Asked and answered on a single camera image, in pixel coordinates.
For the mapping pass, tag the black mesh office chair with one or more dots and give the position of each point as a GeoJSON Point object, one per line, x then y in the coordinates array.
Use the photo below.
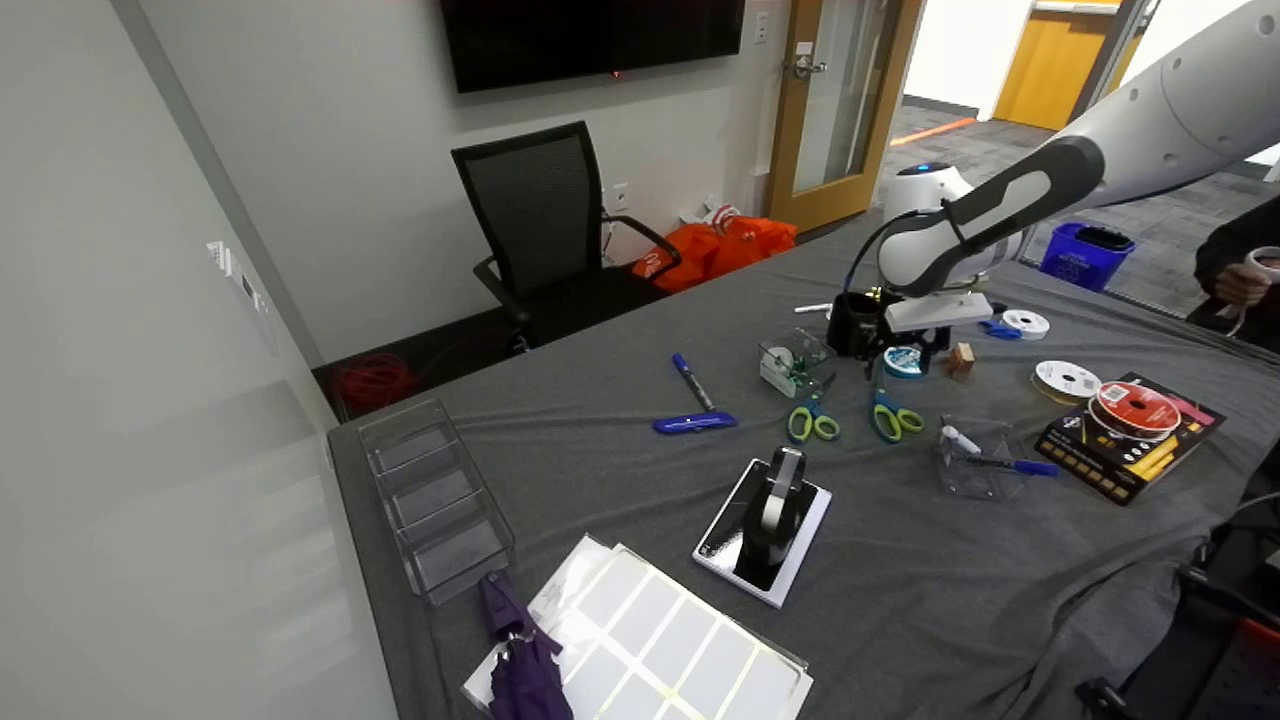
{"type": "Point", "coordinates": [541, 215]}

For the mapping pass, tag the black tape dispenser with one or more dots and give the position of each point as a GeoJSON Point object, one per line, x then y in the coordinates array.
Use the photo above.
{"type": "Point", "coordinates": [773, 519]}

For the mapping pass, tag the clear plastic organizer tray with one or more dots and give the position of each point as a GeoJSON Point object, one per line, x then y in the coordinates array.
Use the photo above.
{"type": "Point", "coordinates": [434, 502]}

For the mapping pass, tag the clear tape dispenser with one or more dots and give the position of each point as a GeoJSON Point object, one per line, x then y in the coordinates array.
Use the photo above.
{"type": "Point", "coordinates": [793, 360]}

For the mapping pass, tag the blue bin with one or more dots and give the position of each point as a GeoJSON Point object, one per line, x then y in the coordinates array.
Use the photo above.
{"type": "Point", "coordinates": [1085, 255]}

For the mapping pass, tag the grey tablecloth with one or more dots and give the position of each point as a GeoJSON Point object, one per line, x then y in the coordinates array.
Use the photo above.
{"type": "Point", "coordinates": [912, 601]}

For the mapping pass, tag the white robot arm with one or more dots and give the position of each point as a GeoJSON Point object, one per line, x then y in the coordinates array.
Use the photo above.
{"type": "Point", "coordinates": [1198, 110]}

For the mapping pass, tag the blue gift bow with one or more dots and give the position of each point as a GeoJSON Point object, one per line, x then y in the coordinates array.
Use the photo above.
{"type": "Point", "coordinates": [1002, 328]}

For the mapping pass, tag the small blue tape roll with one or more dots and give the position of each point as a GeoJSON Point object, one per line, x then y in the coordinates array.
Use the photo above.
{"type": "Point", "coordinates": [907, 360]}

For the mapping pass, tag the small wooden block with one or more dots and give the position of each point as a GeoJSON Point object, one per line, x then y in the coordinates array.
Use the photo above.
{"type": "Point", "coordinates": [961, 359]}

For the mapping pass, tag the red object on floor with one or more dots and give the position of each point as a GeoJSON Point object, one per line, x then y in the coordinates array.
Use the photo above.
{"type": "Point", "coordinates": [374, 381]}

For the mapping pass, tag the wooden door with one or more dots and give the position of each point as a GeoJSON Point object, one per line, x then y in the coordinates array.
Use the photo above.
{"type": "Point", "coordinates": [842, 80]}

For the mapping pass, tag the orange plastic bag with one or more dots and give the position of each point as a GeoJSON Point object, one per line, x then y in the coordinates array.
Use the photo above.
{"type": "Point", "coordinates": [713, 250]}

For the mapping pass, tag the clear plastic bag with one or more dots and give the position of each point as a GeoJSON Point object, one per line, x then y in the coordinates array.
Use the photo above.
{"type": "Point", "coordinates": [977, 482]}

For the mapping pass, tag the blue green scissors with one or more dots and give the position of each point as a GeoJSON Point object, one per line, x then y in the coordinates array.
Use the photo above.
{"type": "Point", "coordinates": [895, 423]}
{"type": "Point", "coordinates": [811, 423]}

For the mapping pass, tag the purple cloth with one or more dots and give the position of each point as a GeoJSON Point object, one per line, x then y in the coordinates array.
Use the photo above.
{"type": "Point", "coordinates": [524, 677]}

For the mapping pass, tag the black orange ribbon package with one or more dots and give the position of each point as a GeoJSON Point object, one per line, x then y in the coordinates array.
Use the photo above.
{"type": "Point", "coordinates": [1129, 437]}

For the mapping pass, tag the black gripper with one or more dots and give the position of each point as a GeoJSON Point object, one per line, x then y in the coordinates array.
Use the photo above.
{"type": "Point", "coordinates": [931, 342]}

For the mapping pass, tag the wall mounted black television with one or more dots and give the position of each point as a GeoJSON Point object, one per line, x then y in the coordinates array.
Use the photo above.
{"type": "Point", "coordinates": [524, 42]}

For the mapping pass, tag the blue pen on plastic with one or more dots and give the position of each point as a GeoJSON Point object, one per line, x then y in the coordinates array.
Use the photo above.
{"type": "Point", "coordinates": [977, 455]}

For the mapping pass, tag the white ribbon spool near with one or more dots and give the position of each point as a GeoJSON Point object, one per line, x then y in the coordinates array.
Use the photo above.
{"type": "Point", "coordinates": [1064, 381]}

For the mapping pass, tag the blue marker pen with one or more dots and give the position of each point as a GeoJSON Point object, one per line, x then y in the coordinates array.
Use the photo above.
{"type": "Point", "coordinates": [691, 379]}

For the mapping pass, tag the white ribbon spool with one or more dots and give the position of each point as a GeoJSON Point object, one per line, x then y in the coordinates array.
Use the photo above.
{"type": "Point", "coordinates": [1064, 381]}
{"type": "Point", "coordinates": [1026, 321]}

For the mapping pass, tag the white black marker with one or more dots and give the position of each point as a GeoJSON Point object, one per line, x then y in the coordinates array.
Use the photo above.
{"type": "Point", "coordinates": [815, 311]}

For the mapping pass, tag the black mug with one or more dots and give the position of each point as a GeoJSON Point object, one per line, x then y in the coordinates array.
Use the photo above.
{"type": "Point", "coordinates": [856, 327]}

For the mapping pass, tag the white ribbon spool middle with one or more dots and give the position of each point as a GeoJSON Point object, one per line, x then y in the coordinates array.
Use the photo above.
{"type": "Point", "coordinates": [1026, 321]}

